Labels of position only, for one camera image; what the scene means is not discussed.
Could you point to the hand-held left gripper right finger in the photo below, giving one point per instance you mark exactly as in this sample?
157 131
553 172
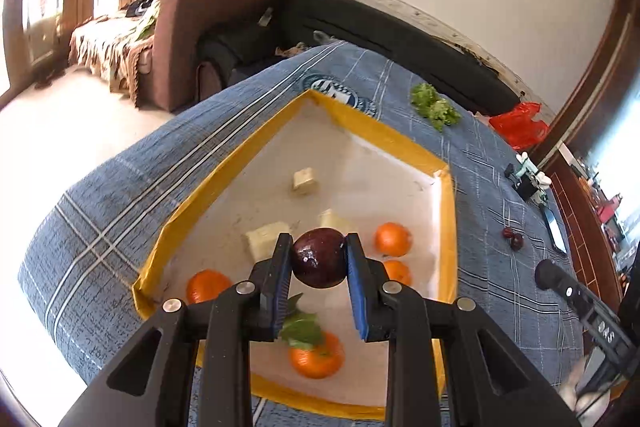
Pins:
357 287

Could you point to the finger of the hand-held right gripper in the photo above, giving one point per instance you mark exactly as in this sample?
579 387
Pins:
550 274

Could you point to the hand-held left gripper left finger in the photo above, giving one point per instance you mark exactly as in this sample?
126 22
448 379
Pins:
285 287

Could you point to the small dark plum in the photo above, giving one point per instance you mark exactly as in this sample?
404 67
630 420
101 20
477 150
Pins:
320 259

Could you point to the pair of dark cherries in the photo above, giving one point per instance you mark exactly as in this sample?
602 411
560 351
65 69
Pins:
517 241

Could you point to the large white fruit chunk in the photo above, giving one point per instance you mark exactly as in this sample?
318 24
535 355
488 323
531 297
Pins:
265 242

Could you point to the dark red plum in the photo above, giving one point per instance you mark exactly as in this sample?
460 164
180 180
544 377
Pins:
507 233

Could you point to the small white fruit chunk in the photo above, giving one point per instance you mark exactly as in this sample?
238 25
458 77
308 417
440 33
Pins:
336 222
305 181

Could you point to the orange with green leaves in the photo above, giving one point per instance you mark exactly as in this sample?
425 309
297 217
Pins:
317 357

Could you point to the white tray yellow border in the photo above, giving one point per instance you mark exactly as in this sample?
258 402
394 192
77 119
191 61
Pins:
360 167

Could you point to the person's right hand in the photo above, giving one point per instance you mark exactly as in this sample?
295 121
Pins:
590 399

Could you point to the black smartphone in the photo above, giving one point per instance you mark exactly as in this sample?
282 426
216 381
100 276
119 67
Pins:
556 227

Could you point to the black box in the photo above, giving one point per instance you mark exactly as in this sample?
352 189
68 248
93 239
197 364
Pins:
526 184

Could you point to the small black card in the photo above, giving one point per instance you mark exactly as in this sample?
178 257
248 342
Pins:
510 172

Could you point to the red plastic bag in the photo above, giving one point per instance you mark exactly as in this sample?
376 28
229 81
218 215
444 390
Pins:
520 127

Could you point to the brown wooden partition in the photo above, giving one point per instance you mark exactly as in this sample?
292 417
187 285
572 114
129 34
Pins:
570 107

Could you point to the blue plaid tablecloth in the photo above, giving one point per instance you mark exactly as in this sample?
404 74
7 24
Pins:
125 207

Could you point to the green lettuce leaf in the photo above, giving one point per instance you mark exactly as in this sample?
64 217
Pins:
435 107

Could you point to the black sofa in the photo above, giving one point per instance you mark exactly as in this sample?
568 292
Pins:
375 32

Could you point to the brown armchair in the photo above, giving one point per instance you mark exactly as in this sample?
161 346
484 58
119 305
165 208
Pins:
190 32

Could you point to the patterned brown throw blanket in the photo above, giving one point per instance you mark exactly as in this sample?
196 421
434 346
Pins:
110 47

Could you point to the dark garment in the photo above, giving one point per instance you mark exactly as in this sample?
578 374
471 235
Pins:
140 9

